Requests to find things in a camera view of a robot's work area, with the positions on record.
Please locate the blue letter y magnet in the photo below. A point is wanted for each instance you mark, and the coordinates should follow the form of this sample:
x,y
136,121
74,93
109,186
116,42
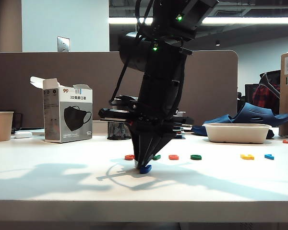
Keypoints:
x,y
145,170

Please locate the yellow letter u magnet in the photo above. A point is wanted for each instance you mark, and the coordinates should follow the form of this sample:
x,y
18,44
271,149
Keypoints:
x,y
245,157

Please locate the red plaid jacket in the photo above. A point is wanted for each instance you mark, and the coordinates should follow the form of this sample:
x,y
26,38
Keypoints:
x,y
266,95

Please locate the metal wall switch plate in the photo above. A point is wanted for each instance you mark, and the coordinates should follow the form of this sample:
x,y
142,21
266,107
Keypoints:
x,y
63,44

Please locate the letter magnet blister pack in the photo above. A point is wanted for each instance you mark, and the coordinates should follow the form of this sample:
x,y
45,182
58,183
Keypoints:
x,y
180,133
181,137
180,129

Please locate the black office chair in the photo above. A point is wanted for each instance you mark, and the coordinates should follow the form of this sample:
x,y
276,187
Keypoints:
x,y
273,76

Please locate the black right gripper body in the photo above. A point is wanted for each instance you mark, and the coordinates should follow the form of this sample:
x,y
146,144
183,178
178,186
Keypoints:
x,y
153,118

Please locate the navy blue foam slipper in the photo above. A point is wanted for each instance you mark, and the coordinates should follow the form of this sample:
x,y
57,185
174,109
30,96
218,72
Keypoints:
x,y
218,119
254,112

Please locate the black computer monitor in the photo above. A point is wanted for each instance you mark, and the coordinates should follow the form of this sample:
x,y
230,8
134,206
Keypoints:
x,y
249,95

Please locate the black ceiling spotlight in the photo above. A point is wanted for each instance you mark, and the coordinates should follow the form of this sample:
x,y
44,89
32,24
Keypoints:
x,y
217,44

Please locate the white earbuds case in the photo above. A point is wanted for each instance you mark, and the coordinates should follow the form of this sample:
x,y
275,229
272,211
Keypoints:
x,y
23,134

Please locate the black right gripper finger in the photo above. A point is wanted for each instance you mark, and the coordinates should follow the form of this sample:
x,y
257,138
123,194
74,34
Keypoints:
x,y
138,141
158,139

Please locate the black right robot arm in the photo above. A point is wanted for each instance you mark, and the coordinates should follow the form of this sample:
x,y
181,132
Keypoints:
x,y
163,72

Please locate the beige pulp food tray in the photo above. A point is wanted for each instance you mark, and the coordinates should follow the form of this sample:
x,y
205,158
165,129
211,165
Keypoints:
x,y
237,134

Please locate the green letter w magnet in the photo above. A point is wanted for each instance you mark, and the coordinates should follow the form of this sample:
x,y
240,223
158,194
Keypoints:
x,y
157,157

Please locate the red letter O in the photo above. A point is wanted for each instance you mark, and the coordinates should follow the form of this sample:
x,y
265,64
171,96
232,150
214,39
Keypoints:
x,y
173,157

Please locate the brown fabric desk partition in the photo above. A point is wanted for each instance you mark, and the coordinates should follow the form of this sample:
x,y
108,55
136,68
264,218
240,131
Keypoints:
x,y
62,72

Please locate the light blue letter r magnet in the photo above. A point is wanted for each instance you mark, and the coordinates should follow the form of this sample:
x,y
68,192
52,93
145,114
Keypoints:
x,y
269,157

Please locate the grey face mask box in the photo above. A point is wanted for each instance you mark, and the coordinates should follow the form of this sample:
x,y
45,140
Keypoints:
x,y
69,115

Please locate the orange letter g magnet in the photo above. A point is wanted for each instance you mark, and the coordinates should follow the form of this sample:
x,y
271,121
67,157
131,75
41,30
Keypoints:
x,y
128,157

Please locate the black mesh pen holder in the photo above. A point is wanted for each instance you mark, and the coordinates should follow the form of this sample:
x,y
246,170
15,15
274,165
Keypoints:
x,y
117,132

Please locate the white ceiling light strip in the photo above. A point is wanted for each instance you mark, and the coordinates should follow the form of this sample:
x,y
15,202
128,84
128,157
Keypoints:
x,y
230,20

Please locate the green letter O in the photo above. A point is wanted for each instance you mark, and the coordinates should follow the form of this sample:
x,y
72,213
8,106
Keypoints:
x,y
196,157

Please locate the tan paper cup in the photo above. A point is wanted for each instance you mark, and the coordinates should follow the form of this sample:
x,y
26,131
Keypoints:
x,y
1,127

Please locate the clear plastic tray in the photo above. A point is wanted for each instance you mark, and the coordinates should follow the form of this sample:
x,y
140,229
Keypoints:
x,y
182,113

